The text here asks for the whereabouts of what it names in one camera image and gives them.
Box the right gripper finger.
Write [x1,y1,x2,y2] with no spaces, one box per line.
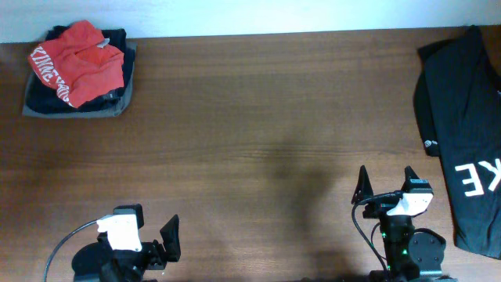
[405,165,420,181]
[351,165,373,204]

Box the red polo shirt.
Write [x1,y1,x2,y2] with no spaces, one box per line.
[27,20,124,108]

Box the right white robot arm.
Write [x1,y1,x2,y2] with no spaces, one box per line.
[351,166,452,282]

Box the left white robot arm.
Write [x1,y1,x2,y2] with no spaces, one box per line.
[72,215,181,282]

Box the black printed t-shirt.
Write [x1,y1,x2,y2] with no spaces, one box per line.
[413,26,500,259]

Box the folded grey garment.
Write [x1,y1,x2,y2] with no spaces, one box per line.
[22,40,137,119]

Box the folded navy blue garment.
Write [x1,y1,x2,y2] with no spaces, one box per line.
[23,20,135,118]

